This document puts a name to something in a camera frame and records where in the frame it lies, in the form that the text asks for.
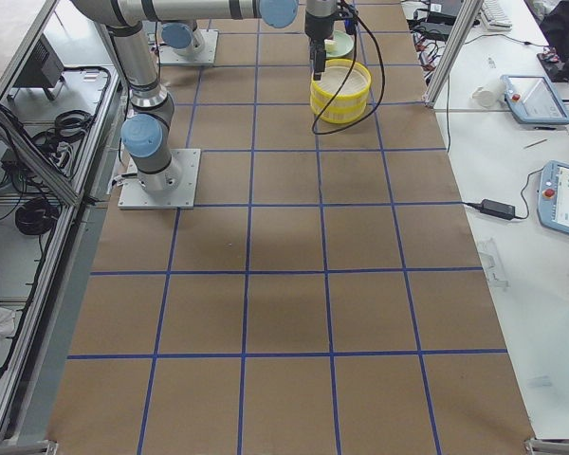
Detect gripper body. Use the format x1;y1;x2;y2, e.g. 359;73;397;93
304;0;358;40

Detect white steamed bun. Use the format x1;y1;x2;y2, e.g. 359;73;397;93
324;39;337;54

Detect yellow steamer layer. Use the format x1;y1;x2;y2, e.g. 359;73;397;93
309;95;367;124
310;59;372;107

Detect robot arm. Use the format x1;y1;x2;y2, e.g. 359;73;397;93
161;20;205;57
74;1;299;194

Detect light green plate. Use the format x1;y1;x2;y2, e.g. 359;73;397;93
326;30;355;60

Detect far teach pendant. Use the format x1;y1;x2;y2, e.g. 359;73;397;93
500;75;569;129

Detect teach pendant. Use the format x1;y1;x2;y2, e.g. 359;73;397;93
537;160;569;234
500;75;569;129

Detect black power adapter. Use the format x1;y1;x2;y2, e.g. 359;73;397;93
480;199;516;220

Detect clear plastic holder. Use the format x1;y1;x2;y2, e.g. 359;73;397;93
476;238;509;290

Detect black electronics box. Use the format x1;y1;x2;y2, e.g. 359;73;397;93
13;34;64;100

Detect near teach pendant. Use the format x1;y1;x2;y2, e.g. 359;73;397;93
537;160;569;234

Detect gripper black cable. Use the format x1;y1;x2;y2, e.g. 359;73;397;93
311;0;386;137

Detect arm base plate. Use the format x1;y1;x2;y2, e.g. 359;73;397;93
158;28;219;66
118;149;201;209

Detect aluminium frame post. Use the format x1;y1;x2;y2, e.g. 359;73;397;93
424;0;483;108

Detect coiled black cables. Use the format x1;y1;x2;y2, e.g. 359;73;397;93
14;195;54;237

